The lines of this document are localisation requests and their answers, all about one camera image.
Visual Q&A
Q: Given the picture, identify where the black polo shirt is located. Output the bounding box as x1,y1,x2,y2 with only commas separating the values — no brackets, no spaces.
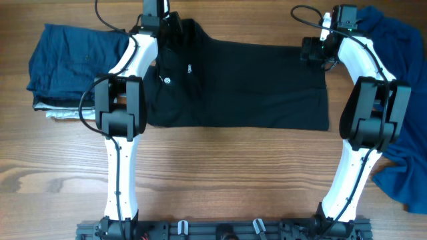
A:
143,19,330,131

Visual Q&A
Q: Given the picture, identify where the blue polo shirt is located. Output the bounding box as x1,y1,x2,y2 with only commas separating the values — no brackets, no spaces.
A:
358,6,426,214

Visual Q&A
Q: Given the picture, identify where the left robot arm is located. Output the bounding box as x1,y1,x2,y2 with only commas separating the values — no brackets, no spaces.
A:
95,1,182,239

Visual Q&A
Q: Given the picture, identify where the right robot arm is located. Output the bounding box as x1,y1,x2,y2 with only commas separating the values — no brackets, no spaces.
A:
300,5,411,237

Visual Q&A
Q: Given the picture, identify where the folded dark blue garment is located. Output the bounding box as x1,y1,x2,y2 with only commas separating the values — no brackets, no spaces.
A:
26,23,130,107

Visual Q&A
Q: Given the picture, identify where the folded black garment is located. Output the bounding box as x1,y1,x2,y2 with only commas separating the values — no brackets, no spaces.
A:
32,29,131,111

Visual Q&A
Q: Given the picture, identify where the folded white garment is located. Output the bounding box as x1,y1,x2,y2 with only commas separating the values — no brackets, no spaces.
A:
33,102,95,120

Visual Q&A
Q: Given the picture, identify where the right black cable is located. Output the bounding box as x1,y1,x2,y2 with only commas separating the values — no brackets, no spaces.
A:
290,4,391,234

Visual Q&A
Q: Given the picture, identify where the black cable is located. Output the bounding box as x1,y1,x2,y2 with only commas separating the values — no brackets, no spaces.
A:
78,0,171,240
290,4,391,234

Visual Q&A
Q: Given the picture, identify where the left black cable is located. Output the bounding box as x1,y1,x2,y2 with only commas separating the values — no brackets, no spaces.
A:
78,0,171,240

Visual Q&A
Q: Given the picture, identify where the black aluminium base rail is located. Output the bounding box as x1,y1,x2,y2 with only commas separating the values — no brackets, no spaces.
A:
75,218,374,240

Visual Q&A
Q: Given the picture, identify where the right white rail clip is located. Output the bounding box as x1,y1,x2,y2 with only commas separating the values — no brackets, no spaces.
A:
252,218,267,240

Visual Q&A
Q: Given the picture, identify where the white rail clip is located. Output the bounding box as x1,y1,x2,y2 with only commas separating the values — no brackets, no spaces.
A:
177,220,189,235
252,218,267,240

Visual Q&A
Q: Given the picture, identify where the left white rail clip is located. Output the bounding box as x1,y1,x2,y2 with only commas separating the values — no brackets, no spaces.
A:
177,220,189,235

